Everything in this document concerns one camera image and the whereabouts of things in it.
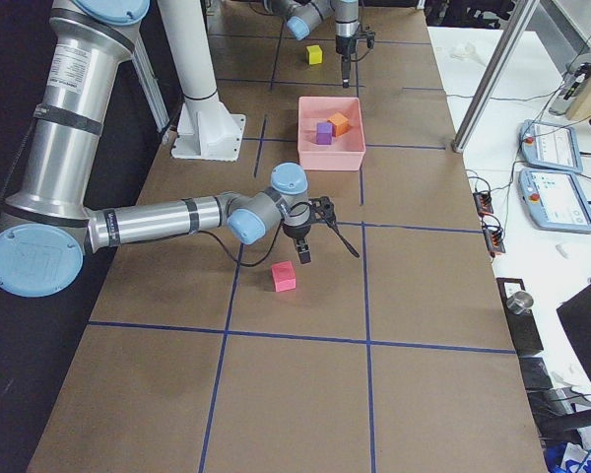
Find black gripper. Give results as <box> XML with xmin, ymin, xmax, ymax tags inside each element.
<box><xmin>282</xmin><ymin>196</ymin><xmax>336</xmax><ymax>264</ymax></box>
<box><xmin>335</xmin><ymin>22</ymin><xmax>375</xmax><ymax>89</ymax></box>

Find orange foam cube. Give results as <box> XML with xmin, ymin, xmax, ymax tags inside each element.
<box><xmin>327</xmin><ymin>112</ymin><xmax>350</xmax><ymax>137</ymax></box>

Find purple foam cube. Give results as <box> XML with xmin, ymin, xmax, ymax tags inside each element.
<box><xmin>315</xmin><ymin>121</ymin><xmax>333</xmax><ymax>146</ymax></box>

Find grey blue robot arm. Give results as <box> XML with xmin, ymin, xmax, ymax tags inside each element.
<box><xmin>0</xmin><ymin>1</ymin><xmax>336</xmax><ymax>298</ymax></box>
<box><xmin>262</xmin><ymin>0</ymin><xmax>375</xmax><ymax>89</ymax></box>

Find pink plastic bin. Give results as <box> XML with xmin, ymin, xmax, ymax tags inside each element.
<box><xmin>297</xmin><ymin>97</ymin><xmax>366</xmax><ymax>171</ymax></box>

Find yellow green foam cube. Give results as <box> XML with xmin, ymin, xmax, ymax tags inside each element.
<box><xmin>305</xmin><ymin>44</ymin><xmax>323</xmax><ymax>65</ymax></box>

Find red foam cube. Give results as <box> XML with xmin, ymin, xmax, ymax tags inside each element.
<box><xmin>271</xmin><ymin>261</ymin><xmax>296</xmax><ymax>293</ymax></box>

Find crumpled white tissue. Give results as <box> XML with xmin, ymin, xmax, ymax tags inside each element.
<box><xmin>449</xmin><ymin>42</ymin><xmax>487</xmax><ymax>67</ymax></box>

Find orange black connector block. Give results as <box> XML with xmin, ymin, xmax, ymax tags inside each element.
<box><xmin>473</xmin><ymin>190</ymin><xmax>493</xmax><ymax>216</ymax></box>
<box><xmin>482</xmin><ymin>224</ymin><xmax>505</xmax><ymax>257</ymax></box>

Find small metal cup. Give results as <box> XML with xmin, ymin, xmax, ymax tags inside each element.
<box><xmin>505</xmin><ymin>291</ymin><xmax>534</xmax><ymax>315</ymax></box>

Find upper teach pendant tablet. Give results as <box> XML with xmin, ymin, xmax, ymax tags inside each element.
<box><xmin>519</xmin><ymin>119</ymin><xmax>583</xmax><ymax>173</ymax></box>

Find teach pendant tablet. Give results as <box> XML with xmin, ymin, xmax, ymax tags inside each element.
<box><xmin>519</xmin><ymin>119</ymin><xmax>583</xmax><ymax>173</ymax></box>
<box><xmin>518</xmin><ymin>168</ymin><xmax>591</xmax><ymax>235</ymax></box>

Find black box on desk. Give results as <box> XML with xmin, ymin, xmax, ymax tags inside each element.
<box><xmin>496</xmin><ymin>277</ymin><xmax>544</xmax><ymax>357</ymax></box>

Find lower teach pendant tablet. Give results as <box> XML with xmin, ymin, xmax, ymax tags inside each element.
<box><xmin>518</xmin><ymin>168</ymin><xmax>591</xmax><ymax>235</ymax></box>

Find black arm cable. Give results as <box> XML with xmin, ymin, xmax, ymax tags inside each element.
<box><xmin>201</xmin><ymin>199</ymin><xmax>361</xmax><ymax>270</ymax></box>

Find white pedestal column with base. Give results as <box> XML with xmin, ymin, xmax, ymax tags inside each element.
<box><xmin>158</xmin><ymin>0</ymin><xmax>246</xmax><ymax>162</ymax></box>

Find aluminium frame post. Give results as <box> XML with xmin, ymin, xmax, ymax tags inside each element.
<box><xmin>451</xmin><ymin>0</ymin><xmax>540</xmax><ymax>154</ymax></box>

